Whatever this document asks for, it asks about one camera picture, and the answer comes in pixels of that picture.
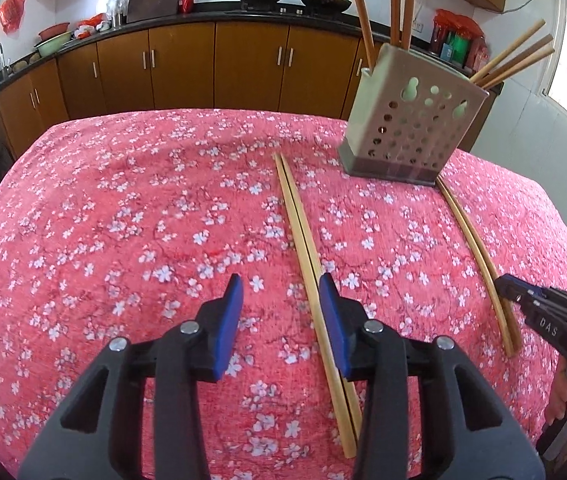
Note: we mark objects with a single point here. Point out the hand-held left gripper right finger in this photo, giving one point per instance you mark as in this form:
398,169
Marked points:
336,330

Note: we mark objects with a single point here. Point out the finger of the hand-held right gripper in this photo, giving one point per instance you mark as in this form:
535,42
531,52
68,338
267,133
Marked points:
513,290

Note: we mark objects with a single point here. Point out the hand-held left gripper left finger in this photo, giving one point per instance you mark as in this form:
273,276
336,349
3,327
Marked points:
228,330

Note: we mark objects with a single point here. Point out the wooden chopstick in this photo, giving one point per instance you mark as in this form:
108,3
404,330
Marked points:
528,62
291,210
410,0
474,260
518,42
396,0
361,10
482,260
523,55
299,210

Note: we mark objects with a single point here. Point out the perforated beige chopstick holder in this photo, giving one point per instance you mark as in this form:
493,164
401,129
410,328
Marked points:
413,120

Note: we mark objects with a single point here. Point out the pink floral tablecloth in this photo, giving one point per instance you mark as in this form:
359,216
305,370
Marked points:
138,260

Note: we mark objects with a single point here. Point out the reddish oil bottle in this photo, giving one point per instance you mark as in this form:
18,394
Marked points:
479,52

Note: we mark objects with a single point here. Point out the small blue box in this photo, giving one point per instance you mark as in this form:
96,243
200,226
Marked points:
447,51

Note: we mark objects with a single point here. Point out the green container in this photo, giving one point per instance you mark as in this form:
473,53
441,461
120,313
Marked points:
459,45

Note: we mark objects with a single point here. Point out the brown base cabinets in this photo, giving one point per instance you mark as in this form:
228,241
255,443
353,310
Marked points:
188,70

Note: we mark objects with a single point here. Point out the red bag on bottles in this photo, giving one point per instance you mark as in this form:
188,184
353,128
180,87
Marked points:
456,20

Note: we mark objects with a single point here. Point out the black kitchen countertop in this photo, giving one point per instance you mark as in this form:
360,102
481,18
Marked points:
163,22

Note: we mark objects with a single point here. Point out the gas stove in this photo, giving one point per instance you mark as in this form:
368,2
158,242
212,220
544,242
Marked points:
291,10

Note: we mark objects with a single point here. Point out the small red bottle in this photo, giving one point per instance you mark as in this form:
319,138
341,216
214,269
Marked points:
187,2

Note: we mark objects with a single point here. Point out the red and white bag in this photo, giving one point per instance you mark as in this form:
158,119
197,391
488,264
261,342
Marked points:
90,26

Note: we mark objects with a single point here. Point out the green basin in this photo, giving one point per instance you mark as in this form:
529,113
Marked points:
52,45

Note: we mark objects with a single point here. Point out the dark wooden cutting board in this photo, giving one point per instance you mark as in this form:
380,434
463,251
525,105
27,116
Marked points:
153,2

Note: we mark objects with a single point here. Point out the glass jar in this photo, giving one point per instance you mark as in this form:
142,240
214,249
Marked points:
117,12

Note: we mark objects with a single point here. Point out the red basin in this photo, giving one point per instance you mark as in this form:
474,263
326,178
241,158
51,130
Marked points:
54,31

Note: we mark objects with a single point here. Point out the metal faucet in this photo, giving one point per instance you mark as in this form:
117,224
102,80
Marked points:
3,60

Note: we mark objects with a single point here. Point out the hanging red plastic bag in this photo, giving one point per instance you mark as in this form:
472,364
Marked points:
12,12

